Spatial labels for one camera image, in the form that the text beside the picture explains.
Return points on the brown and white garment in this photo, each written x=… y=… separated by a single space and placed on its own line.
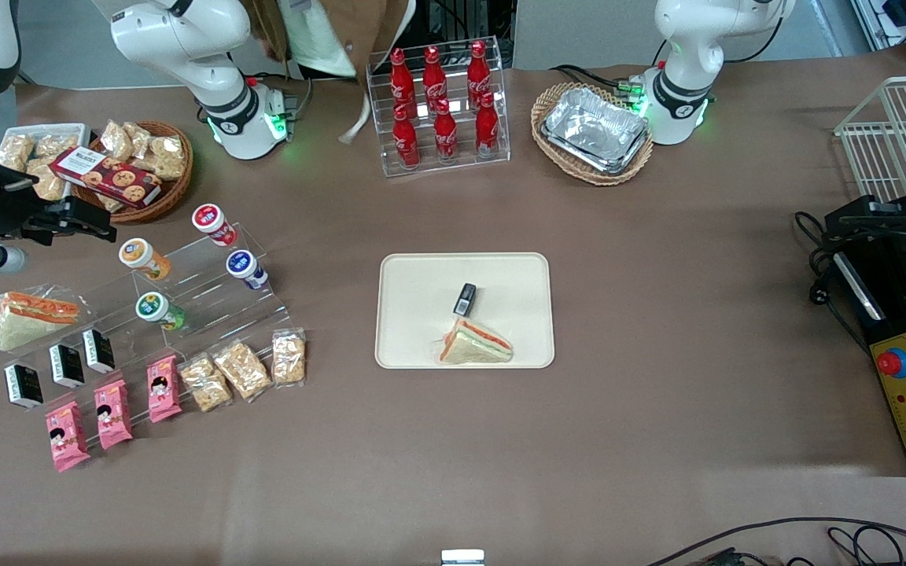
x=327 y=39

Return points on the red cola bottle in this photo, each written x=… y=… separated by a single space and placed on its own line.
x=478 y=69
x=487 y=127
x=406 y=141
x=400 y=77
x=445 y=134
x=433 y=72

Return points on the light tan wicker basket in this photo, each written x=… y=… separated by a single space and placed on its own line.
x=555 y=169

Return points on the clear acrylic stepped stand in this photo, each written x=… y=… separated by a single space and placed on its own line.
x=209 y=314

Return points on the green gum bottle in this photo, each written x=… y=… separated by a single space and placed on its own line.
x=159 y=310

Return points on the red cookie box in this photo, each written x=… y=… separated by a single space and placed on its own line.
x=107 y=177

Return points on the cream plastic tray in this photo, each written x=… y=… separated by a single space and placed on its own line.
x=421 y=314

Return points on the blue gum bottle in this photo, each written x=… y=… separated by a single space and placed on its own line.
x=246 y=269

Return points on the oat bar clear wrap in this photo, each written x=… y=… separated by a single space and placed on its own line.
x=205 y=382
x=289 y=357
x=241 y=369

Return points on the red gum bottle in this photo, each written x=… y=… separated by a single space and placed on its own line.
x=213 y=223

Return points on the white rectangular snack bin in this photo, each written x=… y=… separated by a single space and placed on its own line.
x=79 y=134

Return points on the black machine yellow panel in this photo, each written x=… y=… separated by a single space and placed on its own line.
x=905 y=377

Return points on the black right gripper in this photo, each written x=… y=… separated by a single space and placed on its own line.
x=11 y=210

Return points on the dark brown wicker basket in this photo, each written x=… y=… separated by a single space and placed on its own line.
x=174 y=192

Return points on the grey background shelving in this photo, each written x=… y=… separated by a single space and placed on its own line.
x=905 y=20

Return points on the small white block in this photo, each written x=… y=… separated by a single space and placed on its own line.
x=462 y=557

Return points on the wrapped triangle sandwich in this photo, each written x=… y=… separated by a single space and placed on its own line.
x=32 y=318
x=475 y=344

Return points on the clear acrylic bottle rack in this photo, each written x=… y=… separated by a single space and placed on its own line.
x=378 y=102

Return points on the orange gum bottle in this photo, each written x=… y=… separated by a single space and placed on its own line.
x=144 y=259

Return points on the crispy snack clear pack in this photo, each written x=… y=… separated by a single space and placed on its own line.
x=142 y=134
x=58 y=145
x=170 y=156
x=12 y=152
x=116 y=140
x=111 y=203
x=47 y=187

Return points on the aluminium foil tray stack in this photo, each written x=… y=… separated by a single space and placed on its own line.
x=596 y=130

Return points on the pink snack packet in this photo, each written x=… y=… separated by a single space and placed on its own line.
x=112 y=413
x=163 y=388
x=66 y=436

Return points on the small black gum box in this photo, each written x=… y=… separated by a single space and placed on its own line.
x=23 y=385
x=97 y=350
x=66 y=365
x=465 y=299

